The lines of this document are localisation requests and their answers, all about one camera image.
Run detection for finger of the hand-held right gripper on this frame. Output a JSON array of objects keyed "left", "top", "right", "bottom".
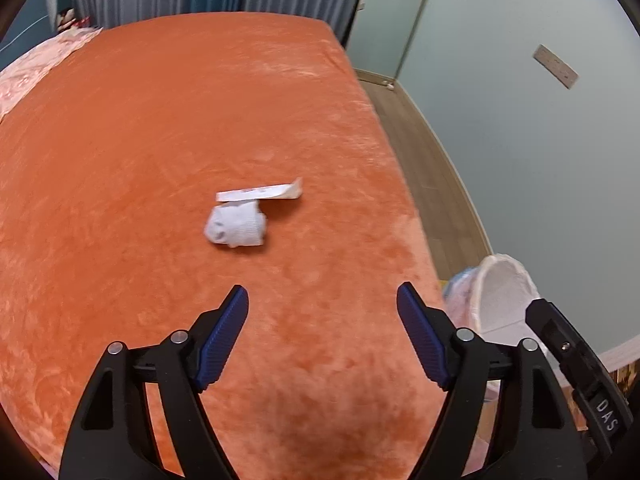
[{"left": 525, "top": 298, "right": 601, "bottom": 398}]

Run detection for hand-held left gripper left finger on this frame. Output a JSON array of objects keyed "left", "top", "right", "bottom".
[{"left": 59, "top": 285, "right": 250, "bottom": 480}]

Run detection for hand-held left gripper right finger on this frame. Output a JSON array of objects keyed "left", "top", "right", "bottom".
[{"left": 396, "top": 281, "right": 588, "bottom": 480}]

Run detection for white lined trash bin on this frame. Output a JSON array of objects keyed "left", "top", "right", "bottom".
[{"left": 442, "top": 254, "right": 566, "bottom": 461}]

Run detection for ribbed white rolled sock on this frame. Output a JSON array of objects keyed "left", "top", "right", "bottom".
[{"left": 204, "top": 201, "right": 268, "bottom": 249}]

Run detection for white paper tag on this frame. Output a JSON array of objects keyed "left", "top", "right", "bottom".
[{"left": 216, "top": 177, "right": 304, "bottom": 204}]

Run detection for orange plush blanket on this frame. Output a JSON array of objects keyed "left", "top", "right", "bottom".
[{"left": 0, "top": 12, "right": 448, "bottom": 480}]

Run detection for pink patterned bedsheet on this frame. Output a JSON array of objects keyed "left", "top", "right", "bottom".
[{"left": 0, "top": 27, "right": 103, "bottom": 122}]

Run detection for red and white toy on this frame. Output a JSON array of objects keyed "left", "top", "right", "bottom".
[{"left": 56, "top": 7, "right": 93, "bottom": 31}]

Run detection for wall socket panel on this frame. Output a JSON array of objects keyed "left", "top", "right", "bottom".
[{"left": 533, "top": 44, "right": 580, "bottom": 91}]

